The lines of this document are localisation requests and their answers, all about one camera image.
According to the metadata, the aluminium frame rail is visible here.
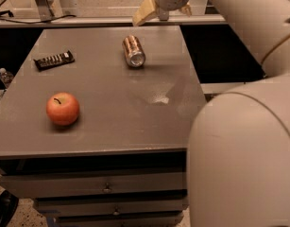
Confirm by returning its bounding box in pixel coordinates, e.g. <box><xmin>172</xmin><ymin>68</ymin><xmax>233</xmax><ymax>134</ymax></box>
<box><xmin>0</xmin><ymin>14</ymin><xmax>226</xmax><ymax>28</ymax></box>

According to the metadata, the black object bottom left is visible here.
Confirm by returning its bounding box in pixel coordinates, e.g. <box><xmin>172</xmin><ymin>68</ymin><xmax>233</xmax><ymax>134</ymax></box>
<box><xmin>0</xmin><ymin>190</ymin><xmax>19</xmax><ymax>227</ymax></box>

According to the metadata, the red apple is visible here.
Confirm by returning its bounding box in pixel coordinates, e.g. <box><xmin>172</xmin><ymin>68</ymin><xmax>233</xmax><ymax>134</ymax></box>
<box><xmin>46</xmin><ymin>92</ymin><xmax>79</xmax><ymax>126</ymax></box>

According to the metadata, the black cable on rail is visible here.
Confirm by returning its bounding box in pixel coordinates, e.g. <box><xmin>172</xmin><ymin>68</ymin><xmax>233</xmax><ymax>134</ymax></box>
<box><xmin>0</xmin><ymin>9</ymin><xmax>77</xmax><ymax>25</ymax></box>

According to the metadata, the clear water bottle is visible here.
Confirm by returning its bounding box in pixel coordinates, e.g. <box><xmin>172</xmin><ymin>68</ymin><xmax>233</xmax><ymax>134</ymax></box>
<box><xmin>0</xmin><ymin>68</ymin><xmax>14</xmax><ymax>88</ymax></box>

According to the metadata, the black snack bar package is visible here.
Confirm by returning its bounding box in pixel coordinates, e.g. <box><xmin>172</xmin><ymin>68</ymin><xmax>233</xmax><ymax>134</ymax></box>
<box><xmin>34</xmin><ymin>50</ymin><xmax>75</xmax><ymax>71</ymax></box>

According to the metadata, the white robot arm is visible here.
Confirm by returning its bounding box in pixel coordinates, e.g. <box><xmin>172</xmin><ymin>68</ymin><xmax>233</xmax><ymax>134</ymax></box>
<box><xmin>133</xmin><ymin>0</ymin><xmax>290</xmax><ymax>227</ymax></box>

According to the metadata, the grey drawer cabinet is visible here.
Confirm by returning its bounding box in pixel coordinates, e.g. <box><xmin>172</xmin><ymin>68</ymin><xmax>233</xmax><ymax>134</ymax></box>
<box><xmin>0</xmin><ymin>26</ymin><xmax>205</xmax><ymax>227</ymax></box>

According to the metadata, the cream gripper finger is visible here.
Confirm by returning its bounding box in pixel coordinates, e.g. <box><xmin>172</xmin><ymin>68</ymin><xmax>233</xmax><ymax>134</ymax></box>
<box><xmin>132</xmin><ymin>0</ymin><xmax>158</xmax><ymax>26</ymax></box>
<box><xmin>179</xmin><ymin>3</ymin><xmax>192</xmax><ymax>17</ymax></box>

